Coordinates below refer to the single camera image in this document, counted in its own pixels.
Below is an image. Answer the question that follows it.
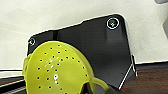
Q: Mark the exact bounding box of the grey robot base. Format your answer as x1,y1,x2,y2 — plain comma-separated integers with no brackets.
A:
26,13,138,91

